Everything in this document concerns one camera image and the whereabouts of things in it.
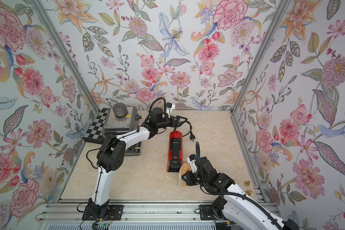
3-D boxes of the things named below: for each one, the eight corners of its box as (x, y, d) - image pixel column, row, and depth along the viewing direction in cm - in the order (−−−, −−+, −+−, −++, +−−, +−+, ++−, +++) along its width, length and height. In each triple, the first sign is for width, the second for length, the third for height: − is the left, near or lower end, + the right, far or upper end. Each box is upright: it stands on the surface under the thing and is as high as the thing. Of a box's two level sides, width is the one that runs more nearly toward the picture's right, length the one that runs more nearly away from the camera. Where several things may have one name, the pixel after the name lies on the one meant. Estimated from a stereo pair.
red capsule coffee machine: (168, 177, 88) (167, 162, 73) (168, 148, 101) (167, 130, 86) (182, 177, 89) (184, 162, 73) (180, 148, 101) (182, 130, 86)
